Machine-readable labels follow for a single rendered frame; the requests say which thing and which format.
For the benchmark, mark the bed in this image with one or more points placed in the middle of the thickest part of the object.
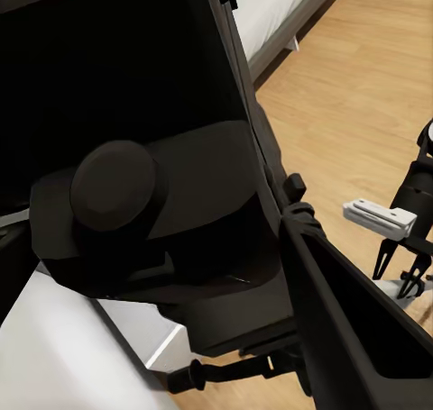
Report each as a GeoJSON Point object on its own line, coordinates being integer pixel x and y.
{"type": "Point", "coordinates": [265, 27]}

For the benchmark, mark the nightstand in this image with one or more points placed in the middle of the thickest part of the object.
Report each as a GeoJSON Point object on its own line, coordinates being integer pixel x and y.
{"type": "Point", "coordinates": [160, 343]}

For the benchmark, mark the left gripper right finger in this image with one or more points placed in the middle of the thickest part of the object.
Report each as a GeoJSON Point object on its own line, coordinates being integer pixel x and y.
{"type": "Point", "coordinates": [361, 350]}

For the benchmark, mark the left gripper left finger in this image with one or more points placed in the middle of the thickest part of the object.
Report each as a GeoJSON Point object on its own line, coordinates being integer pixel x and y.
{"type": "Point", "coordinates": [17, 263]}

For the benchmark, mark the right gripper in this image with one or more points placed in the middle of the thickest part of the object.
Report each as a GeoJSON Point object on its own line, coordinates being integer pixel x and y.
{"type": "Point", "coordinates": [417, 202]}

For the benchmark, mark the camera tripod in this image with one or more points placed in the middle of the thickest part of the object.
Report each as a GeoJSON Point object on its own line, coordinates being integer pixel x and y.
{"type": "Point", "coordinates": [259, 321]}

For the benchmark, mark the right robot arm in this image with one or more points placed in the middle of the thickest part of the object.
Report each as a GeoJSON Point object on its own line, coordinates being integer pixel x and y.
{"type": "Point", "coordinates": [409, 219]}

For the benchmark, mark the digital camera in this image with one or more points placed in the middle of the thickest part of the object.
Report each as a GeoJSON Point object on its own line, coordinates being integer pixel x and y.
{"type": "Point", "coordinates": [130, 130]}

